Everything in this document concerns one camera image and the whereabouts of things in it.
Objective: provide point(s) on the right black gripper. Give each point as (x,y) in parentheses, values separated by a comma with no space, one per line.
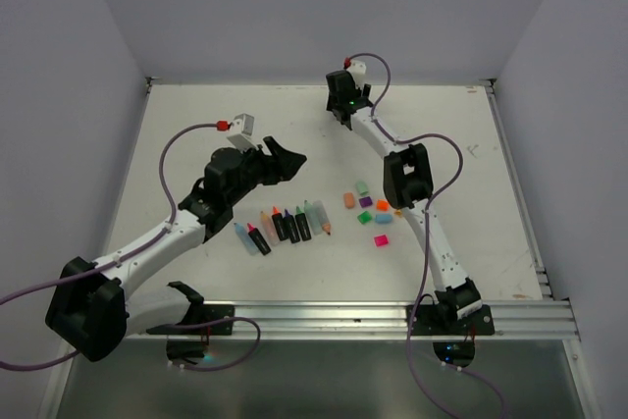
(364,92)

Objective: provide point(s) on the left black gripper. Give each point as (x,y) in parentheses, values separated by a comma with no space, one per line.
(281,165)

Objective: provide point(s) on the orange cap black highlighter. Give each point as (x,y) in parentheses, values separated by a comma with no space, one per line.
(279,224)

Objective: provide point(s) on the green cap black highlighter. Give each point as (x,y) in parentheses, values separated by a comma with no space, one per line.
(302,224)

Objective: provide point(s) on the green pastel highlighter body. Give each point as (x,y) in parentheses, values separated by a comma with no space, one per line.
(312,218)

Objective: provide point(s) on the purple black highlighter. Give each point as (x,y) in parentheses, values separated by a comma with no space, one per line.
(292,230)

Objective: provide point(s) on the orange pastel cap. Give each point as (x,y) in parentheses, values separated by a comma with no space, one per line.
(349,200)

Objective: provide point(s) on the light blue highlighter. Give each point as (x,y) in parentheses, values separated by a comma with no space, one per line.
(245,239)

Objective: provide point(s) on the green pastel cap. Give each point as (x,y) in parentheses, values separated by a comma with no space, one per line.
(361,188)

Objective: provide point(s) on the pink cap black highlighter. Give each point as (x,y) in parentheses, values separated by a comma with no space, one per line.
(258,240)

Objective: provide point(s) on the purple cap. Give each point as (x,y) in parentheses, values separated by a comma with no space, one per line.
(365,201)

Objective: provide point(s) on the green neon cap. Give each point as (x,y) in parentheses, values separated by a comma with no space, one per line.
(364,217)

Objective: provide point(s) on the orange neon cap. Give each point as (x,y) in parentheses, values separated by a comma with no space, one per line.
(382,205)

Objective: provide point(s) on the light blue cap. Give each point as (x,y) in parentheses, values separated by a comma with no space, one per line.
(383,218)

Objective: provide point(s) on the pink neon cap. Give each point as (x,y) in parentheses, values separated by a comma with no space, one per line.
(381,240)

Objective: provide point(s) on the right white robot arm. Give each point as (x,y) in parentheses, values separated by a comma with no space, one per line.
(408,187)

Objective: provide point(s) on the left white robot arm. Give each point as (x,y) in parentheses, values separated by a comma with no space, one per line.
(93,307)

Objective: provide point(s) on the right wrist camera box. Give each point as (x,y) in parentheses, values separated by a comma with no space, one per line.
(357,69)

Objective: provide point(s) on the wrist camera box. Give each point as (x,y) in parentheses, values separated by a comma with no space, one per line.
(357,69)
(240,132)

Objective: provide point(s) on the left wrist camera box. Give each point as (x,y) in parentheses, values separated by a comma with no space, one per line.
(240,132)

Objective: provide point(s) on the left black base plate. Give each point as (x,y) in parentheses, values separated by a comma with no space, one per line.
(218,313)

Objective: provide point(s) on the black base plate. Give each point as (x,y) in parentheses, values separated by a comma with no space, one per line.
(428,322)
(218,313)

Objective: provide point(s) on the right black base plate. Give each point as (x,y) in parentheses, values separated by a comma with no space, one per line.
(428,322)

